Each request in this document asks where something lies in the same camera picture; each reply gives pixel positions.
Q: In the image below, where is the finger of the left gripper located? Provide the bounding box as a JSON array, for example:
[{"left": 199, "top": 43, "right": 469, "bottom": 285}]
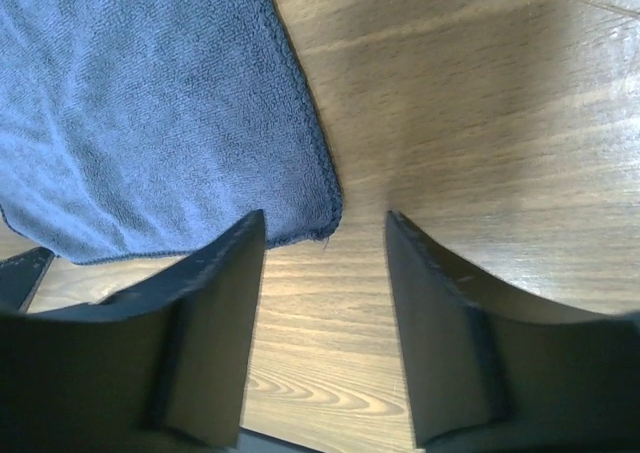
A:
[{"left": 0, "top": 247, "right": 55, "bottom": 312}]

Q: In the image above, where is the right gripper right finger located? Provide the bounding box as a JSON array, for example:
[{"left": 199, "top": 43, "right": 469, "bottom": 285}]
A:
[{"left": 385, "top": 211, "right": 639, "bottom": 452}]

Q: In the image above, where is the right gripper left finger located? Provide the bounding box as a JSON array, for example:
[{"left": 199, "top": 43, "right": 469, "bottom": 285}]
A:
[{"left": 1, "top": 210, "right": 265, "bottom": 448}]

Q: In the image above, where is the dark blue towel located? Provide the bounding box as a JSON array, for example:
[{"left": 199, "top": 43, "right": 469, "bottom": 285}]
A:
[{"left": 1, "top": 0, "right": 343, "bottom": 265}]

